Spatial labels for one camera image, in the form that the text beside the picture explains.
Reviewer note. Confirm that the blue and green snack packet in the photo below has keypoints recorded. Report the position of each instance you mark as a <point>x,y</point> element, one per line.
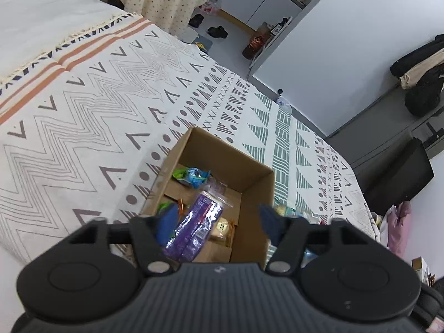
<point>192,175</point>

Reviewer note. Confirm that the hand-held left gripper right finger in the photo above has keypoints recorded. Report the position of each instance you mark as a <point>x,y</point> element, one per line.
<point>274,222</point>

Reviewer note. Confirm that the pink cloth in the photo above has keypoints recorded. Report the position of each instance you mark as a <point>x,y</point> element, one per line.
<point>399,230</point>

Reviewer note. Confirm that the white cabinet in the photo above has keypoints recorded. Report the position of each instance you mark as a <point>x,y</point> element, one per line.
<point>258,1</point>

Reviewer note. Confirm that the red snack packet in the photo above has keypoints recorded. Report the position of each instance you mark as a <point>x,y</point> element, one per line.
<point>314,219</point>

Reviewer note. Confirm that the orange cartoon face snack packet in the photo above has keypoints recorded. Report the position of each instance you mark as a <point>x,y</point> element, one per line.
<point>222,229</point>

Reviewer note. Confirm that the pink pack of water bottles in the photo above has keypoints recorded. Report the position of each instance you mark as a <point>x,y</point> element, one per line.
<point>211,5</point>

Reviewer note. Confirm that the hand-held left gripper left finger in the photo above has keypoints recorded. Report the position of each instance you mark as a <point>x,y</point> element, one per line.
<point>166,222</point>

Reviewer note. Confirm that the small green snack packet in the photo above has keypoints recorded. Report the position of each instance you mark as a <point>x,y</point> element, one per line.
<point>163,208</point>

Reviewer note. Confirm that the brown cardboard box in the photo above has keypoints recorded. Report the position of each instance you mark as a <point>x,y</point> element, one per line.
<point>249,187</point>

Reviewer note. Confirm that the hanging dark clothes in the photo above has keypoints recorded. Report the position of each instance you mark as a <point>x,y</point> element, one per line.
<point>423,76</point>

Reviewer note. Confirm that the green biscuit snack packet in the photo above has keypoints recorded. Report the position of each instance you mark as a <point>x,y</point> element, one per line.
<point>285,211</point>

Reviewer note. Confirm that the patterned bed blanket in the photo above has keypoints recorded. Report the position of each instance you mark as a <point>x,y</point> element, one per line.
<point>104,111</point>

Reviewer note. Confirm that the long purple snack packet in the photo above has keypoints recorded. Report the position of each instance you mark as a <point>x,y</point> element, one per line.
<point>197,229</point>

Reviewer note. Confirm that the black slipper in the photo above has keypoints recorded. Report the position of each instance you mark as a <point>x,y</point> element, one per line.
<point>218,32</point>
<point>197,20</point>

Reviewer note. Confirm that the dark bottle with red label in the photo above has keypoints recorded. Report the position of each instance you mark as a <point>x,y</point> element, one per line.
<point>254,44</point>

